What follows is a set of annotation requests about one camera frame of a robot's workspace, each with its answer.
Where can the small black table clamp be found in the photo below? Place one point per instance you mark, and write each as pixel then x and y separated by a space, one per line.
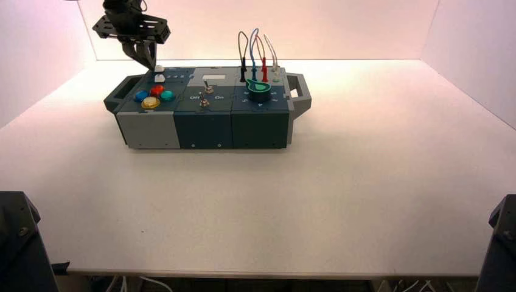
pixel 60 268

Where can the yellow round push button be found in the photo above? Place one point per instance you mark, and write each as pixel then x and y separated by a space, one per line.
pixel 150 103

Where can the grey and teal control box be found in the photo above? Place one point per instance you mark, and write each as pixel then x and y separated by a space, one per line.
pixel 203 129

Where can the red round push button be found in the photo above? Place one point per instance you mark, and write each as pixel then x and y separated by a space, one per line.
pixel 157 90

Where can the blue round push button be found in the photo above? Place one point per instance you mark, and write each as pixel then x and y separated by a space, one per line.
pixel 141 96

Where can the white rectangular display screen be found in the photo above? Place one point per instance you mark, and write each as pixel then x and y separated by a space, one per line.
pixel 213 77

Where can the silver toggle switch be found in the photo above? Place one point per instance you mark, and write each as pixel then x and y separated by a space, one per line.
pixel 203 102
pixel 207 87

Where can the green round push button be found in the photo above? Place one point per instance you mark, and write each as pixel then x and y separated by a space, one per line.
pixel 167 96

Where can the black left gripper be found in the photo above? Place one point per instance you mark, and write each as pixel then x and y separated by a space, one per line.
pixel 133 28

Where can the green rotary dial knob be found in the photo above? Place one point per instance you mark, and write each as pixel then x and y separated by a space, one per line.
pixel 258 92

